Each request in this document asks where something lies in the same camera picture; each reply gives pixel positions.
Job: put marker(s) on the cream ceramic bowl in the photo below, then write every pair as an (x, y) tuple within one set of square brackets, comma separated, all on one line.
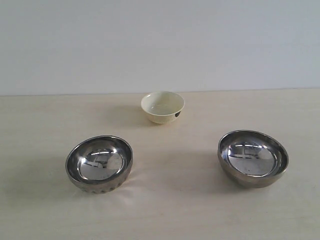
[(162, 107)]

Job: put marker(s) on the ribbed stainless steel bowl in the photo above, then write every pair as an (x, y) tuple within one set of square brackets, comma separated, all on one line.
[(99, 164)]

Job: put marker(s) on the smooth stainless steel bowl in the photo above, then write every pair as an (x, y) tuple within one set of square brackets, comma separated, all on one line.
[(252, 159)]

